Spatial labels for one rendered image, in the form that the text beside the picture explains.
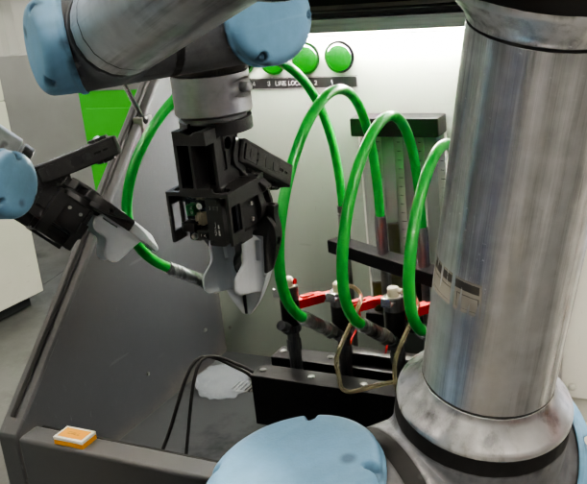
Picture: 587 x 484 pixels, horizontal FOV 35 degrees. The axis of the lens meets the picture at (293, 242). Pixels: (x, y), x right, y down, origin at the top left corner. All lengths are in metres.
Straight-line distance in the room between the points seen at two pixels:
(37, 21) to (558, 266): 0.41
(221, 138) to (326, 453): 0.39
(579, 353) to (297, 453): 0.64
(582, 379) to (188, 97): 0.60
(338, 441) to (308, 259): 1.03
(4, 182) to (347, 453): 0.55
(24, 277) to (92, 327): 3.06
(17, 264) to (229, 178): 3.61
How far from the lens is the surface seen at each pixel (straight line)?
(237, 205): 0.88
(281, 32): 0.75
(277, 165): 0.97
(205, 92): 0.87
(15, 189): 1.02
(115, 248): 1.21
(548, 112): 0.48
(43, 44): 0.71
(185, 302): 1.65
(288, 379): 1.32
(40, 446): 1.34
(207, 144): 0.86
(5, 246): 4.42
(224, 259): 0.96
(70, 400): 1.44
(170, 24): 0.55
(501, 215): 0.51
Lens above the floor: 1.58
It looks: 19 degrees down
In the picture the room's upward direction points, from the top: 6 degrees counter-clockwise
